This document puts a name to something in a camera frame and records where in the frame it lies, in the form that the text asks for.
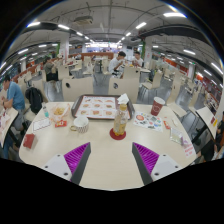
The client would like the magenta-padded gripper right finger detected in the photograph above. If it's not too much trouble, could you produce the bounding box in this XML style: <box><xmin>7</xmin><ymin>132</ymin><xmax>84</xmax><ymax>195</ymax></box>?
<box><xmin>131</xmin><ymin>142</ymin><xmax>183</xmax><ymax>186</ymax></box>

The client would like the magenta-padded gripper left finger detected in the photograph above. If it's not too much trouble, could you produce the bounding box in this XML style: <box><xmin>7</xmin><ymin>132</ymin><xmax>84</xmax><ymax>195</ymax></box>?
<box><xmin>42</xmin><ymin>142</ymin><xmax>92</xmax><ymax>186</ymax></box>

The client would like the clear bottle with tan cap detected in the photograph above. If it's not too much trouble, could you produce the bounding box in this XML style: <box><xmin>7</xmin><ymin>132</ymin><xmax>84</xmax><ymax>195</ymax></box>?
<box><xmin>112</xmin><ymin>103</ymin><xmax>129</xmax><ymax>137</ymax></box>

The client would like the flat round red coaster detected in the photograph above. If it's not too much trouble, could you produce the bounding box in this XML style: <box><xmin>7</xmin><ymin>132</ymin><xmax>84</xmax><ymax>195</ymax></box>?
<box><xmin>109</xmin><ymin>127</ymin><xmax>127</xmax><ymax>141</ymax></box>

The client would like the colourful sticker sheet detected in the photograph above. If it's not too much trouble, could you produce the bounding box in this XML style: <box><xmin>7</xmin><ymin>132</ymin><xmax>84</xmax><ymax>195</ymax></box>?
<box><xmin>133</xmin><ymin>110</ymin><xmax>164</xmax><ymax>133</ymax></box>

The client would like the clear plastic packet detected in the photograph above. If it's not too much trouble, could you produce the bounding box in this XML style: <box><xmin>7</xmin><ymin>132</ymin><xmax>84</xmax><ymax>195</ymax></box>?
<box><xmin>169</xmin><ymin>127</ymin><xmax>184</xmax><ymax>145</ymax></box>

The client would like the small red sauce packet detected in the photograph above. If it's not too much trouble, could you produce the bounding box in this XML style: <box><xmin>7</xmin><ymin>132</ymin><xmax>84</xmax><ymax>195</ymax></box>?
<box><xmin>54</xmin><ymin>119</ymin><xmax>68</xmax><ymax>128</ymax></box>

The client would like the white printed card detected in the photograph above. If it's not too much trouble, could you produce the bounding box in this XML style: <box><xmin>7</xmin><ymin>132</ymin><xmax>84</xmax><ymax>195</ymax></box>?
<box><xmin>32</xmin><ymin>116</ymin><xmax>52</xmax><ymax>132</ymax></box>

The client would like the dark brown serving tray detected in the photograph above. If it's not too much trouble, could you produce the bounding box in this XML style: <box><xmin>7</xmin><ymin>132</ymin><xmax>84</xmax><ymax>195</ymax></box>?
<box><xmin>70</xmin><ymin>94</ymin><xmax>136</xmax><ymax>121</ymax></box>

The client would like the red paper cup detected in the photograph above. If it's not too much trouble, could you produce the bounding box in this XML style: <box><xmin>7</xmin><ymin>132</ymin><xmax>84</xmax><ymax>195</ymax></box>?
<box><xmin>150</xmin><ymin>96</ymin><xmax>166</xmax><ymax>117</ymax></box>

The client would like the printed paper tray liner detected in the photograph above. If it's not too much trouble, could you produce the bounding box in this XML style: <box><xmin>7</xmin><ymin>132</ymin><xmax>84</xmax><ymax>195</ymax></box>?
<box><xmin>74</xmin><ymin>95</ymin><xmax>118</xmax><ymax>119</ymax></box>

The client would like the small clear sanitizer bottle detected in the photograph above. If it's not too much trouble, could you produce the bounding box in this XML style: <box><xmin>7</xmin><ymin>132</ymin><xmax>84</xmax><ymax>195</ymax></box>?
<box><xmin>41</xmin><ymin>101</ymin><xmax>50</xmax><ymax>119</ymax></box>

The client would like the crumpled white napkin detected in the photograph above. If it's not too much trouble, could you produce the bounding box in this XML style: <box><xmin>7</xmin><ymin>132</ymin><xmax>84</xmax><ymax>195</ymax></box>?
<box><xmin>116</xmin><ymin>92</ymin><xmax>130</xmax><ymax>106</ymax></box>

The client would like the group of beige chairs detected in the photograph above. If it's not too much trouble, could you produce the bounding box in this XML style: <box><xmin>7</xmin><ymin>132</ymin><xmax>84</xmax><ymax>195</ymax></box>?
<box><xmin>13</xmin><ymin>54</ymin><xmax>218</xmax><ymax>111</ymax></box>

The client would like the black backpack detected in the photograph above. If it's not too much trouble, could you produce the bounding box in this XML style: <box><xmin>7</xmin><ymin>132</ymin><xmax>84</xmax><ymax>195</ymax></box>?
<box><xmin>25</xmin><ymin>86</ymin><xmax>44</xmax><ymax>115</ymax></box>

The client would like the ceiling air conditioner unit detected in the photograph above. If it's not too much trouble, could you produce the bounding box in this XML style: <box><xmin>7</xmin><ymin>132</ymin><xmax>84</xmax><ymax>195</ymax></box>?
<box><xmin>73</xmin><ymin>15</ymin><xmax>94</xmax><ymax>26</ymax></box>

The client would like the group of ceiling lights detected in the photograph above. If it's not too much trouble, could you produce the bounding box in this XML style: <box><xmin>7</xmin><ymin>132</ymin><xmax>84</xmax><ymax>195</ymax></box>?
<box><xmin>0</xmin><ymin>11</ymin><xmax>224</xmax><ymax>88</ymax></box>

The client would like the white striped mug, gold handle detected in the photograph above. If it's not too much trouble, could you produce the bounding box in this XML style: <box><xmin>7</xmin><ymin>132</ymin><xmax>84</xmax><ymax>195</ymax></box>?
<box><xmin>69</xmin><ymin>115</ymin><xmax>90</xmax><ymax>135</ymax></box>

